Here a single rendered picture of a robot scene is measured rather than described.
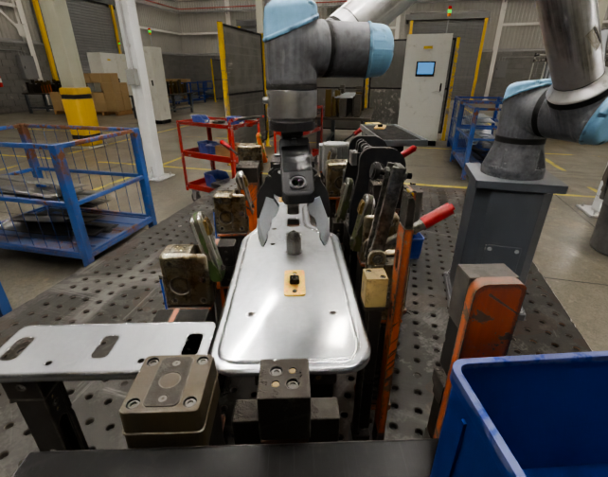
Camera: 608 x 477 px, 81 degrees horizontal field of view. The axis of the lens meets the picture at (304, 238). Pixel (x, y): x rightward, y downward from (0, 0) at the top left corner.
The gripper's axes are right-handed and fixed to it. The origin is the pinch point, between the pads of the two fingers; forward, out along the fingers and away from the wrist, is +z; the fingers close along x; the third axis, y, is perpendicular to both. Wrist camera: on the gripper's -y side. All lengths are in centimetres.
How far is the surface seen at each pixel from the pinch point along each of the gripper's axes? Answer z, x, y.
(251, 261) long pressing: 7.9, 8.6, 8.5
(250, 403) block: 8.2, 5.3, -25.5
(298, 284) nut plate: 7.7, -0.8, -0.8
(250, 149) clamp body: 2, 18, 102
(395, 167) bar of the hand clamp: -13.4, -15.7, -1.9
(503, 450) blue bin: -7.6, -11.1, -42.6
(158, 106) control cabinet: 48, 378, 1033
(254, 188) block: 13, 15, 76
